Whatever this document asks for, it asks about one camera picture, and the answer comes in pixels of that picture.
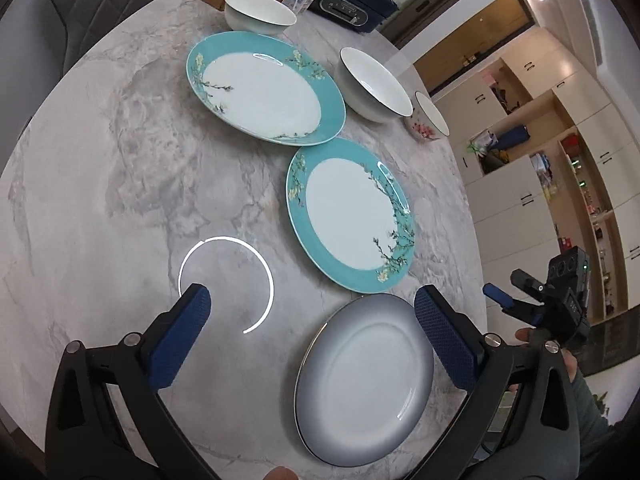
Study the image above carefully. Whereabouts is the grey quilted chair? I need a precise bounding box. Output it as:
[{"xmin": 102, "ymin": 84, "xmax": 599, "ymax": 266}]
[{"xmin": 0, "ymin": 0, "xmax": 196, "ymax": 78}]

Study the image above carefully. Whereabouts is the teal floral rim plate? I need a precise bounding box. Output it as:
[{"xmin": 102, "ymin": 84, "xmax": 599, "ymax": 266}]
[
  {"xmin": 285, "ymin": 137, "xmax": 416, "ymax": 294},
  {"xmin": 186, "ymin": 31, "xmax": 347, "ymax": 147}
]

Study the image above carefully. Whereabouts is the person's right hand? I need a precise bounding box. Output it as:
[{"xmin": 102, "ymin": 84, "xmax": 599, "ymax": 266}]
[{"xmin": 515, "ymin": 327, "xmax": 581, "ymax": 391}]

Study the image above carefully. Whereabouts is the small pink floral bowl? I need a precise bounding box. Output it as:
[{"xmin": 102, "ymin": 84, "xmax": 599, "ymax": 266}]
[{"xmin": 405, "ymin": 91, "xmax": 450, "ymax": 143}]

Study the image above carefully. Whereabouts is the plain white bowl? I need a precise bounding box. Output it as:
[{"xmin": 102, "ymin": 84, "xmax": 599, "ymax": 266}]
[{"xmin": 223, "ymin": 0, "xmax": 298, "ymax": 36}]

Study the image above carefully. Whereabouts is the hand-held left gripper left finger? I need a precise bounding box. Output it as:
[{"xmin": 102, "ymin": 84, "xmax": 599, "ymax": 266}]
[{"xmin": 44, "ymin": 283, "xmax": 221, "ymax": 480}]

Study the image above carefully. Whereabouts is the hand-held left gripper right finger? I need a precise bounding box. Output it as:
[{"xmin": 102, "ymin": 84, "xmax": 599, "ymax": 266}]
[{"xmin": 405, "ymin": 285, "xmax": 583, "ymax": 480}]

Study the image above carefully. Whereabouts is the grey plate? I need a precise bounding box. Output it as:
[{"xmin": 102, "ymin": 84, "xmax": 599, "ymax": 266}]
[{"xmin": 293, "ymin": 294, "xmax": 435, "ymax": 465}]

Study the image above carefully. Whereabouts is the person's right forearm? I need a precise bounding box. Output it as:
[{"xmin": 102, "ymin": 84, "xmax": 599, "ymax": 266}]
[{"xmin": 567, "ymin": 372, "xmax": 632, "ymax": 480}]

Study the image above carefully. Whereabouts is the white cabinet wall unit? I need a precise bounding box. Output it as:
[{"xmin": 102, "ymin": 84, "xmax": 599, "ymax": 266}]
[{"xmin": 430, "ymin": 25, "xmax": 640, "ymax": 331}]

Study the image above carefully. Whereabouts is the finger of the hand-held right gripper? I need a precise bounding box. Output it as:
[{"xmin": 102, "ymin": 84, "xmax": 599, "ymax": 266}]
[
  {"xmin": 510, "ymin": 269, "xmax": 553, "ymax": 301},
  {"xmin": 483, "ymin": 283, "xmax": 546, "ymax": 328}
]

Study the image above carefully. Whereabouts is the blue bag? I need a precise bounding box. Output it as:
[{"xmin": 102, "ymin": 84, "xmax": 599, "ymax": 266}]
[{"xmin": 492, "ymin": 126, "xmax": 531, "ymax": 150}]

